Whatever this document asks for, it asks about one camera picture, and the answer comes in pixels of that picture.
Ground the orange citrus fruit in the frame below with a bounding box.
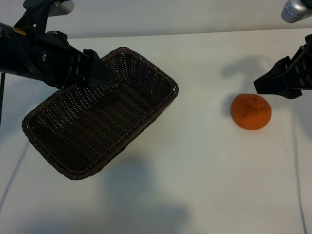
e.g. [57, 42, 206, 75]
[231, 93, 273, 131]

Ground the black left camera bracket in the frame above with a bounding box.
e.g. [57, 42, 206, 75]
[14, 0, 49, 32]

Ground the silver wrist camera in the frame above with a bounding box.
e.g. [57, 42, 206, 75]
[280, 0, 312, 24]
[46, 0, 75, 17]

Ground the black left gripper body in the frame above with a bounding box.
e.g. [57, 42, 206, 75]
[0, 23, 95, 90]

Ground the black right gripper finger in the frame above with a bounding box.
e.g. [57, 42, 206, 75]
[253, 76, 303, 100]
[254, 56, 293, 81]

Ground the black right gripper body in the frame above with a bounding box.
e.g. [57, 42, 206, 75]
[282, 34, 312, 91]

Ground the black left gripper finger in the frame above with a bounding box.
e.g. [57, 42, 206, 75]
[82, 48, 117, 83]
[84, 78, 115, 87]

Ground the dark brown woven basket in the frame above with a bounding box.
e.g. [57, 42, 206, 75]
[21, 47, 180, 181]

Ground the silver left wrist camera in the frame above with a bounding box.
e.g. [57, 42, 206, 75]
[46, 0, 75, 17]

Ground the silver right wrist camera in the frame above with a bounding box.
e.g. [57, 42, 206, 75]
[280, 0, 312, 24]

